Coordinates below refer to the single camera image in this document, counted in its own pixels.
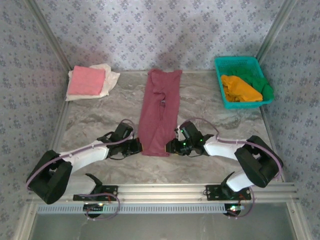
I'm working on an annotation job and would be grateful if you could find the maroon printed t-shirt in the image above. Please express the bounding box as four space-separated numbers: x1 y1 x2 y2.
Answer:
138 68 183 158

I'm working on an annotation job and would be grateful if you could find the folded cream t-shirt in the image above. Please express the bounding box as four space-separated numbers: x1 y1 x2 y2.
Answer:
65 63 121 102

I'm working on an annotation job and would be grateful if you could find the folded pink t-shirt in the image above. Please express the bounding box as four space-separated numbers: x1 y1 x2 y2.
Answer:
67 65 106 96

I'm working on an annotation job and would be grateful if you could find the orange t-shirt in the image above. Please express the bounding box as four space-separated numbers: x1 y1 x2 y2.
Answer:
220 74 264 103

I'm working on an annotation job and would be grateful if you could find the teal plastic basket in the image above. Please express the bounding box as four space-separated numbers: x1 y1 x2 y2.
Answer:
214 56 275 110

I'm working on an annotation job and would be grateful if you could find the green t-shirt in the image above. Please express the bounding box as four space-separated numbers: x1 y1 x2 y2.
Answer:
228 68 275 100

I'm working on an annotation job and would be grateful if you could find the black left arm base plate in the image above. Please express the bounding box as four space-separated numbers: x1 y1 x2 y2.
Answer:
72 185 119 202

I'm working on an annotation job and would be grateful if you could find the aluminium mounting rail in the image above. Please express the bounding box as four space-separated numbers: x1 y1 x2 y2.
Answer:
27 183 300 203

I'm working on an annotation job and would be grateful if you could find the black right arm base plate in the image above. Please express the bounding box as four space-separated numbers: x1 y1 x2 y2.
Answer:
205 184 252 201

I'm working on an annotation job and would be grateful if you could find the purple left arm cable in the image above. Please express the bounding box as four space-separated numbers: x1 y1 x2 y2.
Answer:
25 119 137 222

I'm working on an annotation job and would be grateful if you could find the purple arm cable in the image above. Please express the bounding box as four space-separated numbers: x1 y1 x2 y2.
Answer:
178 117 285 221
25 119 137 222

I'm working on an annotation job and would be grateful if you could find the grey slotted cable duct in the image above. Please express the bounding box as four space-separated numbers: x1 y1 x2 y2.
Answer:
36 202 230 215

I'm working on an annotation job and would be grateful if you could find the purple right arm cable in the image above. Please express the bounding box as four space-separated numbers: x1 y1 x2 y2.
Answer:
178 117 285 221

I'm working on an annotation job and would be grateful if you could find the aluminium frame post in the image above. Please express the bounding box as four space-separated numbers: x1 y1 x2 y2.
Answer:
26 0 75 72
256 0 300 65

